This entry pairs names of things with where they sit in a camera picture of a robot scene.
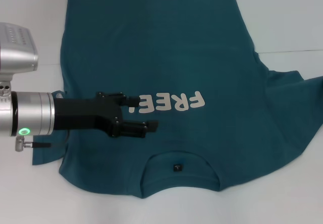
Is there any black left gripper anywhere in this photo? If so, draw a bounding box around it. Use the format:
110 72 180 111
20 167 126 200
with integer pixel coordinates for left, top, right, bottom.
54 92 159 139

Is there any teal t-shirt with FREE print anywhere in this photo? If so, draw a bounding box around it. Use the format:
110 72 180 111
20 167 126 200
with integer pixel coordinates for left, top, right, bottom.
31 0 323 199

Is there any left arm cable with connector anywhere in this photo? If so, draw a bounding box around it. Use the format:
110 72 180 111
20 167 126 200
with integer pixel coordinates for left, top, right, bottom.
14 130 70 153

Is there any left camera mount bracket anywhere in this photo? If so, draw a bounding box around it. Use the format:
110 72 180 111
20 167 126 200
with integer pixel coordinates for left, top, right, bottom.
0 81 12 99

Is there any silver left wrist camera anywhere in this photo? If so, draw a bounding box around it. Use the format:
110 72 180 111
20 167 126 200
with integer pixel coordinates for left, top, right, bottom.
0 22 39 83

